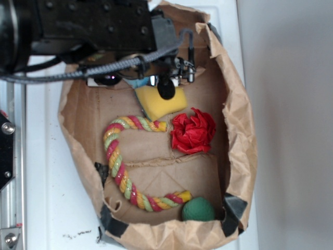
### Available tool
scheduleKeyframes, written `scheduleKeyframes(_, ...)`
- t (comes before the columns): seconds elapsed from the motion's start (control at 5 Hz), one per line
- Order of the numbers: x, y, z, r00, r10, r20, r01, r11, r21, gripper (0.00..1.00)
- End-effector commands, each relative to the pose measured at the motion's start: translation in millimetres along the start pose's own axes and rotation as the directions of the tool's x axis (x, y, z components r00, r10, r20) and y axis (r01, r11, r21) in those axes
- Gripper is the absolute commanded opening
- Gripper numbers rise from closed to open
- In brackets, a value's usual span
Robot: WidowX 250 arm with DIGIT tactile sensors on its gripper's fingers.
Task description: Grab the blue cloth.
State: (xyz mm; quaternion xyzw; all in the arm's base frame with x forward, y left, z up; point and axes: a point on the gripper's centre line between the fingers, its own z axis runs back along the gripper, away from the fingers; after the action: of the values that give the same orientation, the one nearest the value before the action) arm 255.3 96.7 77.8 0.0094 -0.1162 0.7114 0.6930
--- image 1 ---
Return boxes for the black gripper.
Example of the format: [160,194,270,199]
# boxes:
[87,9,196,87]

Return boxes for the multicolour twisted rope toy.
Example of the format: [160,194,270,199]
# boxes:
[103,116,193,212]

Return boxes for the crumpled red paper ball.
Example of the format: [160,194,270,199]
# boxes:
[171,108,216,154]

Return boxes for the aluminium frame rail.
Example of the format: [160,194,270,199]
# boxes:
[1,81,27,249]

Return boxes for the yellow sponge wedge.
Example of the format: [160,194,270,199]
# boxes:
[135,86,187,121]

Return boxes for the grey braided cable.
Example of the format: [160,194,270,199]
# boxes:
[0,28,195,84]

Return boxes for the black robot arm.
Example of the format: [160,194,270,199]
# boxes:
[1,1,196,86]

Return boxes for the light blue terry cloth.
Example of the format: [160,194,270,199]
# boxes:
[124,77,150,89]

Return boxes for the brown paper bag liner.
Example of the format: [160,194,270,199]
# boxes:
[59,2,257,249]

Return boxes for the black foam microphone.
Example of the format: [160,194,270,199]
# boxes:
[157,78,175,100]

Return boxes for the black metal bracket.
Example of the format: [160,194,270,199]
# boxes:
[0,110,16,191]

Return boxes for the green rubber ball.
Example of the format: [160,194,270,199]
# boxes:
[182,197,215,221]

